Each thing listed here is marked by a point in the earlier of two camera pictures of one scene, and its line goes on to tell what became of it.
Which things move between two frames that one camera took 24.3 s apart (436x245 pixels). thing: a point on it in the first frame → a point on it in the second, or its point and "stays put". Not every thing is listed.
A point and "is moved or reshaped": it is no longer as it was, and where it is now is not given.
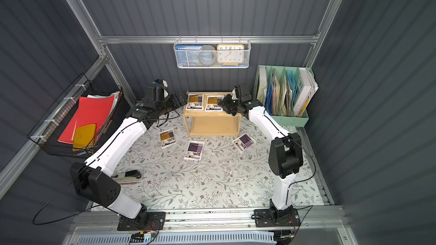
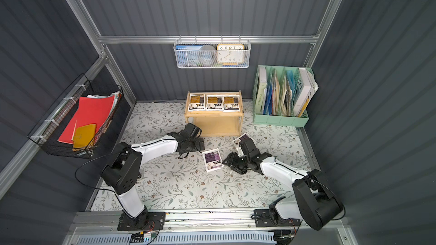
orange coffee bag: x=195 y=102 stays put
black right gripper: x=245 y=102 → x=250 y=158
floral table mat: x=168 y=170 stays put
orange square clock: x=230 y=54 stays put
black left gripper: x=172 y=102 → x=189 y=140
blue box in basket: x=187 y=55 stays put
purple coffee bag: x=195 y=150 is moved or reshaped
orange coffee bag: x=212 y=101 stays put
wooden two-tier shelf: x=205 y=117 stays put
